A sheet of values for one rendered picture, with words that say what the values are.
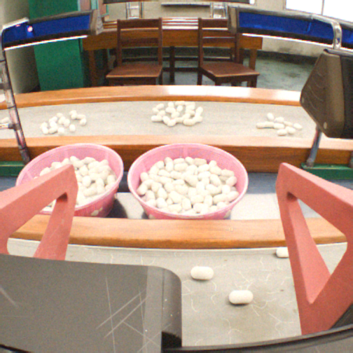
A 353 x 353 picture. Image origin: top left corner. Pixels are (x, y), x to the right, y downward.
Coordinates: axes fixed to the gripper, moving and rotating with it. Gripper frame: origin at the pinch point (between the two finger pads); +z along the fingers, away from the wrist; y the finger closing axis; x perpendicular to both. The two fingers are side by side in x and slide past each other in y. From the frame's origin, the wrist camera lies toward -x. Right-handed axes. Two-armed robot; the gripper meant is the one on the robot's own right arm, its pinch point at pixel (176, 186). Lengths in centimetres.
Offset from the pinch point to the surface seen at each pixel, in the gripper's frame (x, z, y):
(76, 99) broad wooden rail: 30, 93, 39
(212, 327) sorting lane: 33.1, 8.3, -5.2
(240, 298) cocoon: 31.2, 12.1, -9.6
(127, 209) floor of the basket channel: 39, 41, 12
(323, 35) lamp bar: 0, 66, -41
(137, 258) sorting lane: 33.0, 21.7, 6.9
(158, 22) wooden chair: 18, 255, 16
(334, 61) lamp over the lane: -3.3, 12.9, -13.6
